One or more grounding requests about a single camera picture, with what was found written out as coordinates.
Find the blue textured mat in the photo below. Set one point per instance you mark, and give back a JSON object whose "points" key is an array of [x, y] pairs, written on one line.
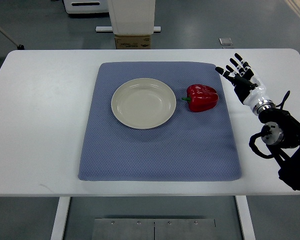
{"points": [[190, 146]]}

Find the cream round plate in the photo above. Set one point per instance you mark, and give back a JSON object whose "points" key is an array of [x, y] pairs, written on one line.
{"points": [[143, 103]]}

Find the brown cardboard box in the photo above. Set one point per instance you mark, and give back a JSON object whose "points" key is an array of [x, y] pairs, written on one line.
{"points": [[134, 42]]}

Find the white machine base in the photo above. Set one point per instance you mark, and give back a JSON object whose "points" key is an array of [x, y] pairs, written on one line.
{"points": [[85, 6]]}

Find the white table leg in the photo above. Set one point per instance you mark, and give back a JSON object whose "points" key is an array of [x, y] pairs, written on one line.
{"points": [[245, 218], [60, 219]]}

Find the white table right leg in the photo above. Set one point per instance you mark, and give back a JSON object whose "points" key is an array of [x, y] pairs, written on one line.
{"points": [[245, 218]]}

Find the white table left leg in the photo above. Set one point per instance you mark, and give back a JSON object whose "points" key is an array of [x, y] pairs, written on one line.
{"points": [[60, 219]]}

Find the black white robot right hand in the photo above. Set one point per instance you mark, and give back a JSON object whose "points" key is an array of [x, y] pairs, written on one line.
{"points": [[247, 84]]}

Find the white pedestal column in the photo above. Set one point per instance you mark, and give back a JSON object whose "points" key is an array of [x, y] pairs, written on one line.
{"points": [[131, 17]]}

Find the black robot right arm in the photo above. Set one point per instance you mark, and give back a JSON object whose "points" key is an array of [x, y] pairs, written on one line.
{"points": [[279, 139]]}

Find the red bell pepper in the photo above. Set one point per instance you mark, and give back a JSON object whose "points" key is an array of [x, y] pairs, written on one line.
{"points": [[201, 98]]}

